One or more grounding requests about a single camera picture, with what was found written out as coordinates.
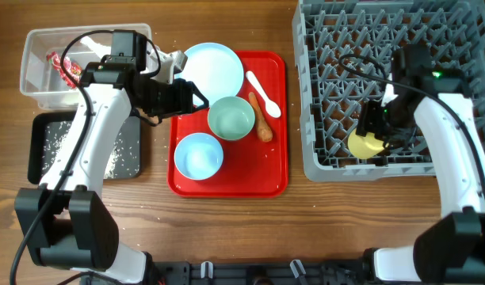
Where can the clear plastic waste bin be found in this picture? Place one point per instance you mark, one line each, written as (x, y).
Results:
(41, 82)

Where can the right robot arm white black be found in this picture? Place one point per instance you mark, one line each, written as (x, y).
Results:
(437, 102)

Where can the yellow plastic cup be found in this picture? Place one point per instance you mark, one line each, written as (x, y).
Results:
(364, 146)

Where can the red serving tray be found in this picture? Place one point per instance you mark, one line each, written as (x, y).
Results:
(251, 168)

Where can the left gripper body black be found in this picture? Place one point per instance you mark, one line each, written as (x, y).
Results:
(164, 99)

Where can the white plastic spoon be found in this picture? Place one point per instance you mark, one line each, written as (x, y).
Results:
(271, 107)

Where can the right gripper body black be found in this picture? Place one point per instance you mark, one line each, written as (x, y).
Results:
(382, 121)

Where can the small light blue bowl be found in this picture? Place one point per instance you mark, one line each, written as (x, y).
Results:
(198, 156)

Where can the grey dishwasher rack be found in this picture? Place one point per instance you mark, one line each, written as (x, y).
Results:
(342, 50)

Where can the white paper napkin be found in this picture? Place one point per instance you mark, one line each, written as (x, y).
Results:
(100, 50)

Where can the white rice grains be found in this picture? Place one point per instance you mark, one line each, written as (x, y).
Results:
(121, 154)

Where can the large light blue plate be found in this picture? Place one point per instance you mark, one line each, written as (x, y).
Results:
(215, 69)

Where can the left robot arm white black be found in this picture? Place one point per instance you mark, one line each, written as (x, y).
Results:
(64, 221)

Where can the orange carrot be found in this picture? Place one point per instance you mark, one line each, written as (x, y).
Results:
(263, 130)

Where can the green bowl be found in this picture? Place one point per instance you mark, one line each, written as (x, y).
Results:
(231, 118)

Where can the red snack wrapper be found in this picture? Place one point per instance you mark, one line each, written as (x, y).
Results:
(69, 71)

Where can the black waste tray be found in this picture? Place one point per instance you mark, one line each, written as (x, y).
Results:
(125, 150)

